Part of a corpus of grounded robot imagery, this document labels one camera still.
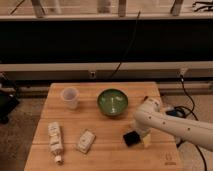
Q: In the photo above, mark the dark object at left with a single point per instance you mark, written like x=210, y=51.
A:
x=8, y=101

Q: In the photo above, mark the green ceramic bowl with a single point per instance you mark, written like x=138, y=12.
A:
x=112, y=102

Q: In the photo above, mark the black rectangular eraser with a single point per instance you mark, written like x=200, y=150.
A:
x=131, y=138

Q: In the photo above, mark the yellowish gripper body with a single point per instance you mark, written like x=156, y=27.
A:
x=146, y=140

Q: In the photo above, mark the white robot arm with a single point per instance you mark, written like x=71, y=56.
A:
x=148, y=116

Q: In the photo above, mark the white wall outlet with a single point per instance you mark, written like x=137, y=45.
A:
x=92, y=74

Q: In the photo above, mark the white ceramic cup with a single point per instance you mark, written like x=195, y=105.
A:
x=70, y=97

